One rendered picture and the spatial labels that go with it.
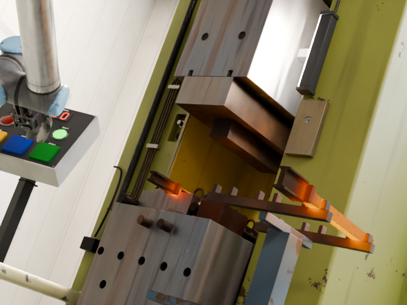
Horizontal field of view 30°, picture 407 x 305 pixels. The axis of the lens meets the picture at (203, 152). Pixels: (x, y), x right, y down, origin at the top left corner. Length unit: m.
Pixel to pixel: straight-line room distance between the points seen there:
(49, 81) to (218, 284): 0.70
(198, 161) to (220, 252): 0.57
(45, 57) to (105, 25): 4.59
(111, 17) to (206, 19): 4.13
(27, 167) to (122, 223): 0.40
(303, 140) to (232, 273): 0.42
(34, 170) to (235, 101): 0.67
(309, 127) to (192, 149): 0.50
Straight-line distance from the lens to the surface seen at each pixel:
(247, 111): 2.31
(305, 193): 1.50
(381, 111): 2.15
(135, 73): 6.99
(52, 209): 6.40
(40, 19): 1.83
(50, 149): 2.44
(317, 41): 2.29
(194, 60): 2.40
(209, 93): 2.28
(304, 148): 2.15
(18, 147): 2.47
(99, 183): 6.71
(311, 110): 2.20
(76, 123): 2.53
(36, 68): 1.94
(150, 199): 2.26
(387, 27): 2.24
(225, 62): 2.31
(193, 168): 2.53
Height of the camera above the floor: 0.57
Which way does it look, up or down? 14 degrees up
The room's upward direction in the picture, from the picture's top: 19 degrees clockwise
